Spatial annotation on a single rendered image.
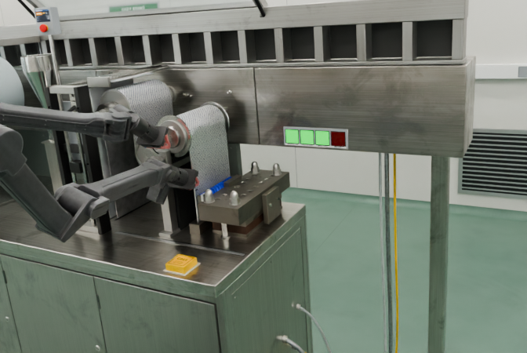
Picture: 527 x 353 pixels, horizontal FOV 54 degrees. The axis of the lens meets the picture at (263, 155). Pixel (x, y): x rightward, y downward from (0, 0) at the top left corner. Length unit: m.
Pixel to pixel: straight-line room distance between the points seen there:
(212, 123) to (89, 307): 0.78
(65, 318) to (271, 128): 1.03
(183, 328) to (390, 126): 0.94
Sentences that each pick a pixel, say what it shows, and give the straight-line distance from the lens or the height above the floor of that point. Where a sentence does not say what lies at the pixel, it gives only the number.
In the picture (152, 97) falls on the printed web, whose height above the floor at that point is 1.36.
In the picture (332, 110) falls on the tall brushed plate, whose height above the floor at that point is 1.29.
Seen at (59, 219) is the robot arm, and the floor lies 1.24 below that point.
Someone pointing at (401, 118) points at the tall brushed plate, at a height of 1.27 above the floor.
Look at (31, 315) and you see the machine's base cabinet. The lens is 2.29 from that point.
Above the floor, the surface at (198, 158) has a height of 1.16.
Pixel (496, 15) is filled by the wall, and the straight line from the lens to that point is 4.05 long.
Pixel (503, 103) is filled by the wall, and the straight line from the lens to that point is 4.12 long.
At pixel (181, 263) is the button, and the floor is 0.92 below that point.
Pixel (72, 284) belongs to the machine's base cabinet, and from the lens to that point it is 2.01.
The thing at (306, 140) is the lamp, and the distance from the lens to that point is 1.92.
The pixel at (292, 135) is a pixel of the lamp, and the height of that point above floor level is 1.19.
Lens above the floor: 1.66
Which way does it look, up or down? 16 degrees down
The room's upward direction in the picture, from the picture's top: 4 degrees counter-clockwise
